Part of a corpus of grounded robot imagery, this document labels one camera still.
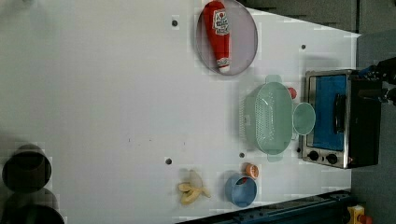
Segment black cylinder upper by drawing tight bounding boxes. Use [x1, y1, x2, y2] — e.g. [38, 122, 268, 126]
[2, 144, 52, 193]

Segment mint green cup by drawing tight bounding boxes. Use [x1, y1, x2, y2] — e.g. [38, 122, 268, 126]
[292, 102, 316, 140]

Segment blue bowl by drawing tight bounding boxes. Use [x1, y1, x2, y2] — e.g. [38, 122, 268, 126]
[225, 174, 257, 207]

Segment black cylinder lower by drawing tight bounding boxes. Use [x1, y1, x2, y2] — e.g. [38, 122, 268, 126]
[1, 189, 65, 224]

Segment round grey plate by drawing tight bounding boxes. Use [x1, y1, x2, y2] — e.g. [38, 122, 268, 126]
[195, 0, 258, 76]

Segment yellow red emergency button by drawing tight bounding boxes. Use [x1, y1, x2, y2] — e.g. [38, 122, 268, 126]
[347, 205, 373, 224]

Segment silver black toaster oven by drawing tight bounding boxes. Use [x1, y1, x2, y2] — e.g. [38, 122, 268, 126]
[302, 69, 382, 169]

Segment red plush ketchup bottle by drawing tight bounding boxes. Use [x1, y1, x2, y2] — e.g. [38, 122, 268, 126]
[203, 0, 231, 74]

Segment red toy strawberry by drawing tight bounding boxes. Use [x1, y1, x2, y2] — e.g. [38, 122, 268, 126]
[288, 87, 297, 99]

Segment black cylinder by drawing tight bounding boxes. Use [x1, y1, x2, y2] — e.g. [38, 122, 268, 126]
[1, 189, 65, 224]
[2, 144, 52, 193]

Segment blue metal table frame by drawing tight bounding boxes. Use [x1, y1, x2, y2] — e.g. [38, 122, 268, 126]
[178, 190, 357, 224]

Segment mint green plastic strainer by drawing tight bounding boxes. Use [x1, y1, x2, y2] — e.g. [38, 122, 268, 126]
[241, 75, 293, 162]

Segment orange slice toy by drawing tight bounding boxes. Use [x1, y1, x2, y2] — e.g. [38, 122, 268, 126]
[245, 163, 260, 179]

